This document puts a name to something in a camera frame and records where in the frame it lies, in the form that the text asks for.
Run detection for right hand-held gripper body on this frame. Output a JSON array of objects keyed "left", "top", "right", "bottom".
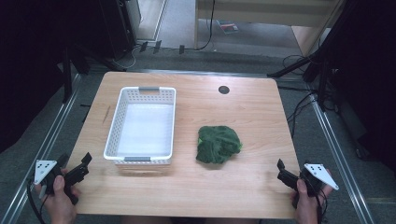
[{"left": 276, "top": 162, "right": 340, "bottom": 209}]

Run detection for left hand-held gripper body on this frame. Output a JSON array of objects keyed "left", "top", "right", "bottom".
[{"left": 33, "top": 159, "right": 91, "bottom": 206}]

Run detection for white plastic basket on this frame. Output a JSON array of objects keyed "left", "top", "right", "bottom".
[{"left": 103, "top": 86, "right": 177, "bottom": 166}]

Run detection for green leafy vegetable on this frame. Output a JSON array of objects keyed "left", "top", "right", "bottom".
[{"left": 195, "top": 125, "right": 244, "bottom": 165}]

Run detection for person's right hand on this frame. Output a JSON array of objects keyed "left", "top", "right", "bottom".
[{"left": 290, "top": 168, "right": 334, "bottom": 224}]

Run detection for person's left hand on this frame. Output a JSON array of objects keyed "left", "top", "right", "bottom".
[{"left": 34, "top": 168, "right": 82, "bottom": 224}]

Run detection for black metal stand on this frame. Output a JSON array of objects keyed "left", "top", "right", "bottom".
[{"left": 61, "top": 46, "right": 92, "bottom": 105}]

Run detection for black tripod stand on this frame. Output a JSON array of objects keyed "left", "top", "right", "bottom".
[{"left": 266, "top": 0, "right": 358, "bottom": 112}]

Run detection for black cabinet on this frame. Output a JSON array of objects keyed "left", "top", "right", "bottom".
[{"left": 98, "top": 0, "right": 143, "bottom": 61}]

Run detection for book with red cover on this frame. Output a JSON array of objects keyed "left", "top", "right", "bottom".
[{"left": 218, "top": 21, "right": 240, "bottom": 35}]

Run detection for light wooden furniture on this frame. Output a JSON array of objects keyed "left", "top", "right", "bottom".
[{"left": 193, "top": 0, "right": 347, "bottom": 58}]

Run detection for metal floor rail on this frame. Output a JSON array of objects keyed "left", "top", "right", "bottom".
[
  {"left": 306, "top": 90, "right": 376, "bottom": 224},
  {"left": 0, "top": 74, "right": 82, "bottom": 224}
]

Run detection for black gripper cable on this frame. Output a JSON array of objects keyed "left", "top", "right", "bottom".
[
  {"left": 26, "top": 180, "right": 48, "bottom": 224},
  {"left": 316, "top": 186, "right": 330, "bottom": 224}
]

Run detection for black floor cables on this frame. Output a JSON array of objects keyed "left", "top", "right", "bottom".
[{"left": 280, "top": 54, "right": 321, "bottom": 138}]

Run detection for white floor cable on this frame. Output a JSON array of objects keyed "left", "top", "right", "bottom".
[{"left": 111, "top": 43, "right": 139, "bottom": 70}]

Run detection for black hanging cable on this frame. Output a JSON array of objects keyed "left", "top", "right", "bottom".
[{"left": 197, "top": 0, "right": 217, "bottom": 51}]

